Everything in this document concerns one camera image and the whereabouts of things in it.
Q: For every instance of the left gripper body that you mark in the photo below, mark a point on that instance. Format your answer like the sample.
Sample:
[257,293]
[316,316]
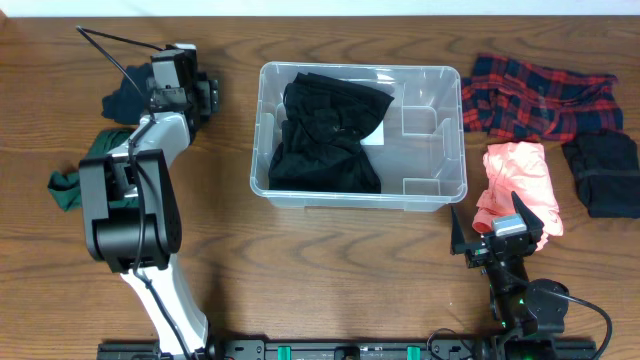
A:
[201,97]

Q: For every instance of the white label in bin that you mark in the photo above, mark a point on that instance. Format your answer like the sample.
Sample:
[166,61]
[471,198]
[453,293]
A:
[376,138]

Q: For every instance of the large black garment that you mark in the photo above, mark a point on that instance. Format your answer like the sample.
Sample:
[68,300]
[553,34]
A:
[321,150]

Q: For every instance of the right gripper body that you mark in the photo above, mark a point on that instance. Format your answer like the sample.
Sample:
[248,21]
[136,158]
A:
[480,253]

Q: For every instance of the red plaid shirt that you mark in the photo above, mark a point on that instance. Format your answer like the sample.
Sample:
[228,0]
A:
[516,100]

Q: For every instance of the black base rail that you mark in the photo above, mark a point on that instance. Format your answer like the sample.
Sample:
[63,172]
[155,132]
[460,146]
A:
[435,349]

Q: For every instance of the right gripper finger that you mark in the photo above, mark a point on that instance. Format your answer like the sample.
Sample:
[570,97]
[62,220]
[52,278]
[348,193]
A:
[532,222]
[458,242]

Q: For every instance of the black folded garment right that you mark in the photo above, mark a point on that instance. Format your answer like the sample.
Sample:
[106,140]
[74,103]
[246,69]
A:
[605,167]

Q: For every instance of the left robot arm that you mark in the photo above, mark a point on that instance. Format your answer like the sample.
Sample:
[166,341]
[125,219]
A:
[131,217]

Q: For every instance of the clear plastic storage bin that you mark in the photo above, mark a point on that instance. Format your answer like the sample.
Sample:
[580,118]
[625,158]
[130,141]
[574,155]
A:
[421,165]

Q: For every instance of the green folded garment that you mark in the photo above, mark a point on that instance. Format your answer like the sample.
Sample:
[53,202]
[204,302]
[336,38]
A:
[65,187]

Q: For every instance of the dark navy garment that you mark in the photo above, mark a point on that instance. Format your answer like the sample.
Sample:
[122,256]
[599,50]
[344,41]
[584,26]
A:
[125,105]

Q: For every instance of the pink folded garment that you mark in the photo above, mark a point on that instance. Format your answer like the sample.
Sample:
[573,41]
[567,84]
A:
[519,167]

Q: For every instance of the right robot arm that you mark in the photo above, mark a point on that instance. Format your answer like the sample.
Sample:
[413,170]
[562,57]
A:
[531,311]

